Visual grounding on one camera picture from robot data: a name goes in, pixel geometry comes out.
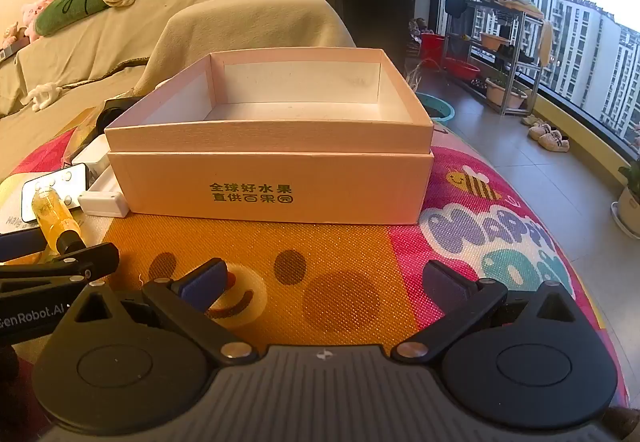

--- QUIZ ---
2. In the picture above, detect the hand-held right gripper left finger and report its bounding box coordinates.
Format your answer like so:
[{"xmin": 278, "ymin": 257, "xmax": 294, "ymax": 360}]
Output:
[{"xmin": 74, "ymin": 258, "xmax": 259, "ymax": 366}]

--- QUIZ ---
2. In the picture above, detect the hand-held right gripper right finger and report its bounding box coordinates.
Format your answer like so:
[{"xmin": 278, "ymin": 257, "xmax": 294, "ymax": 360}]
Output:
[{"xmin": 391, "ymin": 259, "xmax": 584, "ymax": 363}]

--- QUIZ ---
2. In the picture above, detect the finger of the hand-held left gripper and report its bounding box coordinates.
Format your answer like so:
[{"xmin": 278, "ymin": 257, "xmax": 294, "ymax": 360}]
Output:
[
  {"xmin": 0, "ymin": 228, "xmax": 47, "ymax": 262},
  {"xmin": 0, "ymin": 243, "xmax": 120, "ymax": 294}
]

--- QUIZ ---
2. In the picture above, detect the yellow liquid bottle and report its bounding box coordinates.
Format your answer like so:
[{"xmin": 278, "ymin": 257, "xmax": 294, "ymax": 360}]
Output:
[{"xmin": 31, "ymin": 186, "xmax": 84, "ymax": 253}]

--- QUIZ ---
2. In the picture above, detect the wooden tray box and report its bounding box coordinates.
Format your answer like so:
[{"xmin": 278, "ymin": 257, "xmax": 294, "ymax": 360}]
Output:
[{"xmin": 104, "ymin": 48, "xmax": 435, "ymax": 226}]

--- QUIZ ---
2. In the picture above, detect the printed paper card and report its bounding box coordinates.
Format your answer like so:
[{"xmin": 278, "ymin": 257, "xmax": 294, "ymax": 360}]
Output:
[{"xmin": 0, "ymin": 206, "xmax": 40, "ymax": 237}]

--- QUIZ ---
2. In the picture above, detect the white rectangular box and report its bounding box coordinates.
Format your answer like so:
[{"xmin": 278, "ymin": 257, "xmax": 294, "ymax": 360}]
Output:
[{"xmin": 77, "ymin": 167, "xmax": 126, "ymax": 218}]

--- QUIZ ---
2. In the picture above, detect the white remote control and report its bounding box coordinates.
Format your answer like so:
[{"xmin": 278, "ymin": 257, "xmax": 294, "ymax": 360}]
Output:
[{"xmin": 21, "ymin": 163, "xmax": 90, "ymax": 223}]

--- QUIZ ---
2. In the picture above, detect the white small box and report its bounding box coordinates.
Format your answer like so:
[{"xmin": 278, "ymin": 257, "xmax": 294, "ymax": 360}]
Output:
[{"xmin": 72, "ymin": 135, "xmax": 111, "ymax": 174}]

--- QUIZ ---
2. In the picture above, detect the white plush toy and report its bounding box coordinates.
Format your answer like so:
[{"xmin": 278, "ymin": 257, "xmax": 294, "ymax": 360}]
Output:
[{"xmin": 22, "ymin": 82, "xmax": 64, "ymax": 111}]

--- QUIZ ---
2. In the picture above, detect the black object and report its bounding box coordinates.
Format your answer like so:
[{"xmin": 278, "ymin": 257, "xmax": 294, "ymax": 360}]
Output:
[{"xmin": 95, "ymin": 97, "xmax": 139, "ymax": 133}]

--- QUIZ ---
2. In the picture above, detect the teal basin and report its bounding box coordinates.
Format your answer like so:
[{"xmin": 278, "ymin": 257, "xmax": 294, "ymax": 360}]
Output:
[{"xmin": 415, "ymin": 92, "xmax": 457, "ymax": 124}]

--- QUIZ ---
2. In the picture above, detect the pair of white slippers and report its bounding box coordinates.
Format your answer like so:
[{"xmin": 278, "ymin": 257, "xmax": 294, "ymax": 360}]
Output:
[{"xmin": 522, "ymin": 115, "xmax": 571, "ymax": 153}]

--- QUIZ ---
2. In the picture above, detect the potted pink flower plant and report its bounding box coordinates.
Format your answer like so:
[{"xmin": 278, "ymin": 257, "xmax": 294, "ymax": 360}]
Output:
[{"xmin": 612, "ymin": 122, "xmax": 640, "ymax": 241}]

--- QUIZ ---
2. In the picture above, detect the beige planter pot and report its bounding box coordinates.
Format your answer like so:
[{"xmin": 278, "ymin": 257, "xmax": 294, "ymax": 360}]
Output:
[{"xmin": 485, "ymin": 78, "xmax": 529, "ymax": 111}]

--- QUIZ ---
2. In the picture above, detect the beige bed with blanket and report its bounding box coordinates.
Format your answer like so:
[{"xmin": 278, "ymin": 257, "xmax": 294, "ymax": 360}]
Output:
[{"xmin": 0, "ymin": 0, "xmax": 357, "ymax": 183}]

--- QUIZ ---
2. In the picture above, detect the red basin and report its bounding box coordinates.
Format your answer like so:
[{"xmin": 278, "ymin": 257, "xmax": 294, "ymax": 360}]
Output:
[{"xmin": 444, "ymin": 57, "xmax": 482, "ymax": 82}]

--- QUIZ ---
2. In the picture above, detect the pink plush toy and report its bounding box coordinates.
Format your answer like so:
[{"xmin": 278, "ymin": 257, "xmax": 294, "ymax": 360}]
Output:
[{"xmin": 0, "ymin": 0, "xmax": 57, "ymax": 48}]

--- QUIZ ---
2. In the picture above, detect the red bucket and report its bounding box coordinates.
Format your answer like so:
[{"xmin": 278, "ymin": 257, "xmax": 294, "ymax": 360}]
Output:
[{"xmin": 420, "ymin": 33, "xmax": 446, "ymax": 69}]

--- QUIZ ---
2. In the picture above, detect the green cushion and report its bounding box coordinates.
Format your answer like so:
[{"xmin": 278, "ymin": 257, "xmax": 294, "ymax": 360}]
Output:
[{"xmin": 34, "ymin": 0, "xmax": 109, "ymax": 36}]

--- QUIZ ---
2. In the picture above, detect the orange basin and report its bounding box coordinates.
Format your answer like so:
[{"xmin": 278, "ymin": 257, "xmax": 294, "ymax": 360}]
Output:
[{"xmin": 480, "ymin": 32, "xmax": 512, "ymax": 50}]

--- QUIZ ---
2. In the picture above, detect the yellow hanging cloth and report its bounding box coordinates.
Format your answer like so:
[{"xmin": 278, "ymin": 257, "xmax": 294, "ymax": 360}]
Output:
[{"xmin": 535, "ymin": 17, "xmax": 554, "ymax": 66}]

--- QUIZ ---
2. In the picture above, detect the metal shelf rack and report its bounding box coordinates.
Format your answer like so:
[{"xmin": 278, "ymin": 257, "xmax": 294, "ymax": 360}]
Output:
[{"xmin": 442, "ymin": 0, "xmax": 550, "ymax": 116}]

